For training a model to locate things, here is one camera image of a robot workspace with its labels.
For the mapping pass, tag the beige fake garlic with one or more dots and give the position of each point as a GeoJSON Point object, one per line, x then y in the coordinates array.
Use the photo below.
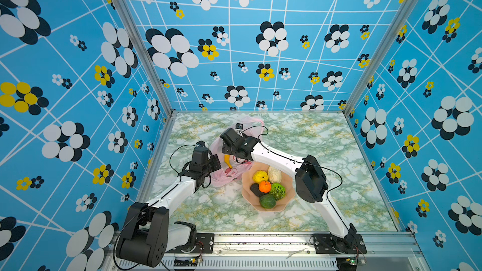
{"type": "Point", "coordinates": [274, 175]}

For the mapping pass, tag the dark green fake avocado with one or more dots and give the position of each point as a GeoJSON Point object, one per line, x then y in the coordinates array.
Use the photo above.
{"type": "Point", "coordinates": [256, 191]}

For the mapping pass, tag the pink translucent plastic bag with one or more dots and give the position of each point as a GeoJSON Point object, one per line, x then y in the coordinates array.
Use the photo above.
{"type": "Point", "coordinates": [253, 127]}

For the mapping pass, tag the green fake kiwi half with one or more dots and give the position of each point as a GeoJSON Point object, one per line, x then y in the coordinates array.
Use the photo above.
{"type": "Point", "coordinates": [278, 191]}

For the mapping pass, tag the left floor aluminium rail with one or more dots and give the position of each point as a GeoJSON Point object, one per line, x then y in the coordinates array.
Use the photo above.
{"type": "Point", "coordinates": [156, 159]}

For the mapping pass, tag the yellow fake pear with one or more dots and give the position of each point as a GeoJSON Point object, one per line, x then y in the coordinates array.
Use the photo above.
{"type": "Point", "coordinates": [260, 176]}

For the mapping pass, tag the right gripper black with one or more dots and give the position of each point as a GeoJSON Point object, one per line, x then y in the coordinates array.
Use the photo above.
{"type": "Point", "coordinates": [225, 149]}

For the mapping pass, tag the orange fake carrot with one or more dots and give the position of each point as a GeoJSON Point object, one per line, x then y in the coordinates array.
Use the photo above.
{"type": "Point", "coordinates": [265, 186]}

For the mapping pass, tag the aluminium corner post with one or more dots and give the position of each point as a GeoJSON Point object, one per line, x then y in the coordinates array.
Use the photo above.
{"type": "Point", "coordinates": [135, 36]}
{"type": "Point", "coordinates": [386, 42]}

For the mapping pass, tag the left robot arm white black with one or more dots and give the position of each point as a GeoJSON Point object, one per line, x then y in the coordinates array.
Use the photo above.
{"type": "Point", "coordinates": [146, 235]}

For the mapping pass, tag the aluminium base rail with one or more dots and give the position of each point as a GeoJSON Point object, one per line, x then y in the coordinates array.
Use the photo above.
{"type": "Point", "coordinates": [298, 251]}

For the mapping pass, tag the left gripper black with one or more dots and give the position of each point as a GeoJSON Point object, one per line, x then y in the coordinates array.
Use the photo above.
{"type": "Point", "coordinates": [214, 161]}

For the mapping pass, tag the right aluminium corner post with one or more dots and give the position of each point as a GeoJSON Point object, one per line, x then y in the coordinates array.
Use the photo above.
{"type": "Point", "coordinates": [386, 42]}

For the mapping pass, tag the left aluminium corner post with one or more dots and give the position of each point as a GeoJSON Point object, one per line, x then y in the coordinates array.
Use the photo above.
{"type": "Point", "coordinates": [135, 36]}

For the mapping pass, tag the yellow fake banana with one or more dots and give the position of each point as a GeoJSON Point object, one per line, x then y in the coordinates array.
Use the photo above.
{"type": "Point", "coordinates": [227, 159]}

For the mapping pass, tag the green fake lime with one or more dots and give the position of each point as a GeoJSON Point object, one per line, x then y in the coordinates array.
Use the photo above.
{"type": "Point", "coordinates": [267, 201]}

